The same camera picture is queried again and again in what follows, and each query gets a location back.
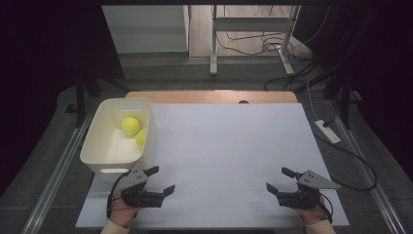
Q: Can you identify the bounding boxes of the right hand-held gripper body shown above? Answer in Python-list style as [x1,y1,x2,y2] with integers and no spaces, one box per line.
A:
[277,169,342,210]

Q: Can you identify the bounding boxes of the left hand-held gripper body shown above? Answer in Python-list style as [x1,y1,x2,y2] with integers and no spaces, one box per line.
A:
[116,163,166,210]

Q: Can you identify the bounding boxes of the yellow tennis ball dark mark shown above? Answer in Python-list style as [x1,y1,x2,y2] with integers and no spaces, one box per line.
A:
[134,128,149,149]

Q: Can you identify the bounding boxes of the white plastic bin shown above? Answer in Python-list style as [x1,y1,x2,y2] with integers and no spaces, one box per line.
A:
[79,97,158,183]

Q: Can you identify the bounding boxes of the plain yellow tennis ball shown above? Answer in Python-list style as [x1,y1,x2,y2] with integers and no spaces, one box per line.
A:
[121,116,142,137]

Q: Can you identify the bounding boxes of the person's right hand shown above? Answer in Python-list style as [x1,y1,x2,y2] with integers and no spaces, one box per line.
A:
[290,196,329,226]

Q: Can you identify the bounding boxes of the person's left hand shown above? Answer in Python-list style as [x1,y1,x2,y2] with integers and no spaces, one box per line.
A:
[109,189,142,228]

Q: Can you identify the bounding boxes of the white power strip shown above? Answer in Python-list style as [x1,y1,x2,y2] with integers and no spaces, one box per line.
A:
[314,119,342,145]

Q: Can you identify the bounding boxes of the white board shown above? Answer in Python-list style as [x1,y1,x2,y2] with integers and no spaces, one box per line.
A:
[75,102,351,228]

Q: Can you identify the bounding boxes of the black metal stand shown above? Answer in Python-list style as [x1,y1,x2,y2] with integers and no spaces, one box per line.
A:
[324,64,361,131]
[64,64,131,128]

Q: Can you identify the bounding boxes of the black curtain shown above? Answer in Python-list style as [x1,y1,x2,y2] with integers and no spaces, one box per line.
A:
[293,0,413,183]
[0,0,126,199]

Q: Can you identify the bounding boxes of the white cabinet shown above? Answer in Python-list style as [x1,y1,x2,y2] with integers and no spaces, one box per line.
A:
[101,4,191,55]

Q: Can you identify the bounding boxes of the left hand-held gripper cable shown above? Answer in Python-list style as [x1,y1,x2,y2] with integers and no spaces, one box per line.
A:
[105,172,131,219]

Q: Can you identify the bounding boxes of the hand-held gripper cable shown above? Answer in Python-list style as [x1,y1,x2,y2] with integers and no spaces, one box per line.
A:
[105,172,131,219]
[319,193,334,224]

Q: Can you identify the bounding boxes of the right hand-held gripper cable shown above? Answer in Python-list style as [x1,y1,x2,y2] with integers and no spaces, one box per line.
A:
[319,193,334,224]

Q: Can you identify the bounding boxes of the long black cable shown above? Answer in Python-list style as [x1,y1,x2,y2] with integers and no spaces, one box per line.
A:
[313,133,379,192]

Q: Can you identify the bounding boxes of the grey metal rail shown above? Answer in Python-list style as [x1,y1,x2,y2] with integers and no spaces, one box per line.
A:
[20,106,98,234]
[327,100,407,234]

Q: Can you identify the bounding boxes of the thick black floor cables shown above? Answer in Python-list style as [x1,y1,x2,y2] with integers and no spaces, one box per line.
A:
[263,61,335,94]

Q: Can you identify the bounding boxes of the tangle of thin cables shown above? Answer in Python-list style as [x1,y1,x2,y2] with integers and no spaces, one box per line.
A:
[215,30,313,61]

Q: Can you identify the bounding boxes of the white metal desk frame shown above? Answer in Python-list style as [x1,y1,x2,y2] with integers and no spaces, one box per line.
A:
[208,4,301,77]

